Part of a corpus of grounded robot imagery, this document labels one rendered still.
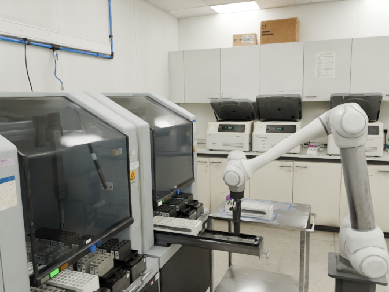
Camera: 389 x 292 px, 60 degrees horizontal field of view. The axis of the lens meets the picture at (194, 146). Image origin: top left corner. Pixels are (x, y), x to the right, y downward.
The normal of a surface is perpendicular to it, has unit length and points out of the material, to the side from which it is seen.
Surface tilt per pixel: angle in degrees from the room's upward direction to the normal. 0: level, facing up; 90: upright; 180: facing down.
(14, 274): 90
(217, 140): 90
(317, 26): 90
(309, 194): 90
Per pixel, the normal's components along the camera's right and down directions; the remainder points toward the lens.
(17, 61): 0.93, 0.04
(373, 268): -0.20, 0.25
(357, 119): -0.25, 0.04
